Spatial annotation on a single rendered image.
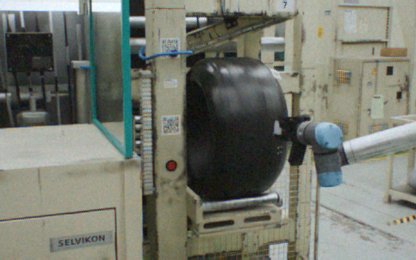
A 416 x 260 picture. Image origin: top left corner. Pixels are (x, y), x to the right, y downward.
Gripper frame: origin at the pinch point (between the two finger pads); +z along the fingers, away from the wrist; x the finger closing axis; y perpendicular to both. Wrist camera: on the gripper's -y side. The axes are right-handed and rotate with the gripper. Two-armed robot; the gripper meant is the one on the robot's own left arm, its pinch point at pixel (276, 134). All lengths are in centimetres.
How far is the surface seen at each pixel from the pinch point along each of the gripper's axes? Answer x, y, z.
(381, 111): -348, -16, 386
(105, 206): 67, -11, -39
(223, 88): 14.1, 17.2, 14.2
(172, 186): 29.8, -20.5, 31.0
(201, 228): 21.2, -36.4, 22.8
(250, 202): -0.1, -28.6, 24.1
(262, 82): -1.6, 18.8, 14.2
